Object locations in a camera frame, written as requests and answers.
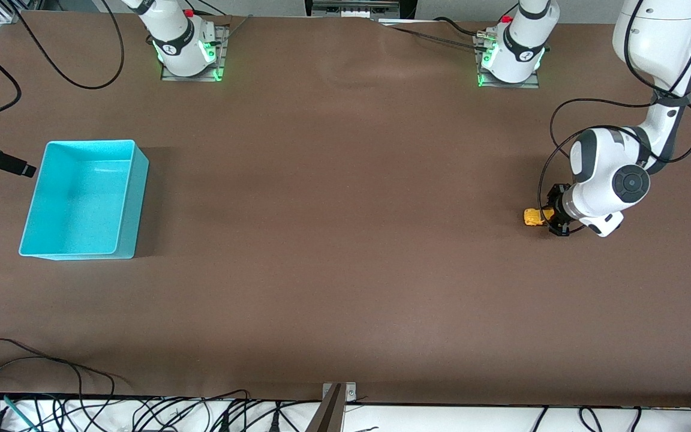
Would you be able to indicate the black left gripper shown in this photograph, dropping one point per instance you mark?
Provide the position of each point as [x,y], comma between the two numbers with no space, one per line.
[557,206]

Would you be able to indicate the silver mounting plate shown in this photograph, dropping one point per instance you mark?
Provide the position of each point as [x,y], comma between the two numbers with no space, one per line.
[351,393]

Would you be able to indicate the black power plug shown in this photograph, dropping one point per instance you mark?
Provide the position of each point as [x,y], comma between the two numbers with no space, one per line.
[275,421]
[224,422]

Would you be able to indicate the brown table mat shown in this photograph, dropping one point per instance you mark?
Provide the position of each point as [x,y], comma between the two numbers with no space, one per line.
[345,240]

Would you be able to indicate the grey power strip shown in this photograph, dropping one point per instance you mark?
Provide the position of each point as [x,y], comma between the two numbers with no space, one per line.
[351,7]

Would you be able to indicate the turquoise plastic bin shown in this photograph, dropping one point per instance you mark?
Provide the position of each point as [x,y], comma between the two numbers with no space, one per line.
[75,204]

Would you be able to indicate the grey metal bar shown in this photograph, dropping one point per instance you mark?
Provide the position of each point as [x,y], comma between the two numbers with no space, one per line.
[327,417]

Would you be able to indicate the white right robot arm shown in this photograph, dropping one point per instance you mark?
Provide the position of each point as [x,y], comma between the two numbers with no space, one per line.
[177,42]

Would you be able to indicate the white flat strip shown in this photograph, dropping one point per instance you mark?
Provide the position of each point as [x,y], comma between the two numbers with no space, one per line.
[405,21]

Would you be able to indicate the teal thin stick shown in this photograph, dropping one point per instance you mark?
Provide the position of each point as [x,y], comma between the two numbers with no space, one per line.
[18,411]

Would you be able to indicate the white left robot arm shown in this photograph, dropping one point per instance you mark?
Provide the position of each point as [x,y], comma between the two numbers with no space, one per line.
[603,168]

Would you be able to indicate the yellow toy beetle car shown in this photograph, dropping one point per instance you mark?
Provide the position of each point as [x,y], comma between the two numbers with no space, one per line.
[531,217]

